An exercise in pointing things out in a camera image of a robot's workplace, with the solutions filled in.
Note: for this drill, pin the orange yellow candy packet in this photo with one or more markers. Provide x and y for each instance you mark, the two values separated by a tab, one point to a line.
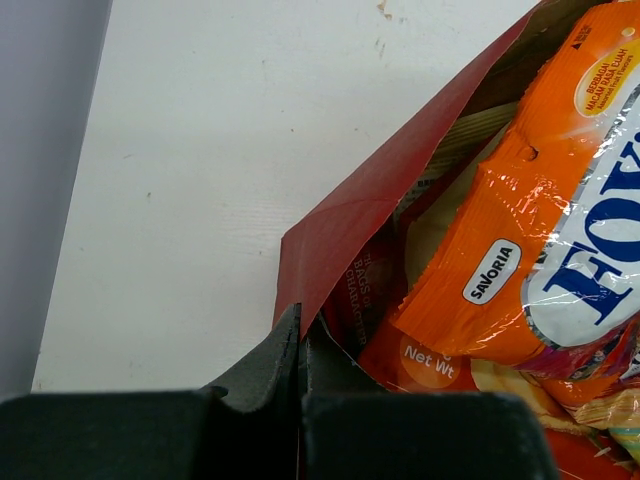
539	269

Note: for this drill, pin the red paper bag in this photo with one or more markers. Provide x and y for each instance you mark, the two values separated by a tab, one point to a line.
371	207

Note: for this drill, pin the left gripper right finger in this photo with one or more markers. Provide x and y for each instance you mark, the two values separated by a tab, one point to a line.
352	428

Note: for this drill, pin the orange beige chips bag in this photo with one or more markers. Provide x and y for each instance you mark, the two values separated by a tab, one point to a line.
592	425

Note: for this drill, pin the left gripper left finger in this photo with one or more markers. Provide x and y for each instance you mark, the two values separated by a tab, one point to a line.
242	425

